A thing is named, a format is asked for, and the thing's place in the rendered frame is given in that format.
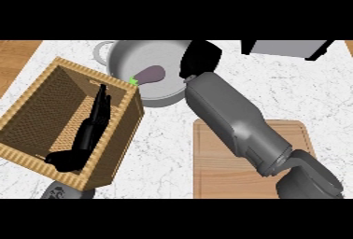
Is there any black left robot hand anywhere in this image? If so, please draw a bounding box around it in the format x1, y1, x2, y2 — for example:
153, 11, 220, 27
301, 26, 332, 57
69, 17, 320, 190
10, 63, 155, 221
44, 83, 113, 173

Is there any wooden cutting board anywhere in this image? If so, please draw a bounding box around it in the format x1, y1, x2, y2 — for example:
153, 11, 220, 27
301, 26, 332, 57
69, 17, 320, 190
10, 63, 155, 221
192, 119, 317, 200

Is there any wicker basket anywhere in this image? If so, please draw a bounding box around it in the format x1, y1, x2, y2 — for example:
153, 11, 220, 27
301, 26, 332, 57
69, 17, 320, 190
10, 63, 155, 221
0, 56, 146, 191

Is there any grey appliance with black frame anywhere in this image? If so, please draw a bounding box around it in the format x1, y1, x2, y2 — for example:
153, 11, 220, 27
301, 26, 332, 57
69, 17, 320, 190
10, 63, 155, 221
239, 40, 336, 62

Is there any purple eggplant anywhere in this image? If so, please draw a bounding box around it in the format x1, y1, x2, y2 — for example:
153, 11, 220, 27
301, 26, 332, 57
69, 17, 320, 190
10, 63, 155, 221
128, 64, 166, 87

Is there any silver pot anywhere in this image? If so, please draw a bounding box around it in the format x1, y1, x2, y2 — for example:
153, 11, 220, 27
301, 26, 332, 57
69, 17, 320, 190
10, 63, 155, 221
93, 40, 194, 109

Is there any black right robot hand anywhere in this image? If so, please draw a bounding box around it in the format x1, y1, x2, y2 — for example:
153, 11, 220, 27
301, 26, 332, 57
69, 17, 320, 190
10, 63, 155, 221
177, 40, 223, 79

